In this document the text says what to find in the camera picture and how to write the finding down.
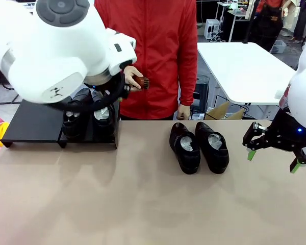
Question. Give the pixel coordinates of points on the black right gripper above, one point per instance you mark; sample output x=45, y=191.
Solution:
x=288, y=135

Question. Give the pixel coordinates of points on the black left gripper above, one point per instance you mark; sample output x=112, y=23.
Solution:
x=104, y=85

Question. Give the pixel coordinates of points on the brown wooden shoe brush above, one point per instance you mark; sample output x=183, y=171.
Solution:
x=142, y=83

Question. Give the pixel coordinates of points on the black leather loafer shoe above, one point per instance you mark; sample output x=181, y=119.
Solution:
x=104, y=127
x=218, y=158
x=190, y=160
x=75, y=125

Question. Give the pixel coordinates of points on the person's left forearm red sleeve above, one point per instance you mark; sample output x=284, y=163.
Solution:
x=188, y=84

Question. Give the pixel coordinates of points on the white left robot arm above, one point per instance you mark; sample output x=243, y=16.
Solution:
x=53, y=46

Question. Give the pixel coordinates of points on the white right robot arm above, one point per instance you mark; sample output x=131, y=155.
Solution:
x=304, y=89

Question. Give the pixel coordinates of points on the person's right hand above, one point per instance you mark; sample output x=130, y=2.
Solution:
x=130, y=75

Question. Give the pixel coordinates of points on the person's left hand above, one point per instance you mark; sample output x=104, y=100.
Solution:
x=183, y=112

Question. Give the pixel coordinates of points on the person in red jacket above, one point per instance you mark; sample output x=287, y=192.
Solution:
x=158, y=63

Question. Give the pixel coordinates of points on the large white table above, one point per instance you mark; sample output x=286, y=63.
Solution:
x=244, y=69

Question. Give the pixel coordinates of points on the dark grey plastic stool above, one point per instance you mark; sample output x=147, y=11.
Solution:
x=201, y=89

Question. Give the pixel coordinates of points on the grey plastic bin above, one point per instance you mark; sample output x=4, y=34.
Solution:
x=278, y=46

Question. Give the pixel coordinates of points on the yellow plastic object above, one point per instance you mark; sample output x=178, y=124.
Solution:
x=1, y=132

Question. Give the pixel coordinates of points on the white computer case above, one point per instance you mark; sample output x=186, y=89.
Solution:
x=212, y=29

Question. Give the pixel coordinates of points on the background person in black apron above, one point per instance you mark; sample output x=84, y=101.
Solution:
x=267, y=23

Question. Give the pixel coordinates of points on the background person in beige clothes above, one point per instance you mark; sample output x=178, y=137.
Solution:
x=295, y=18

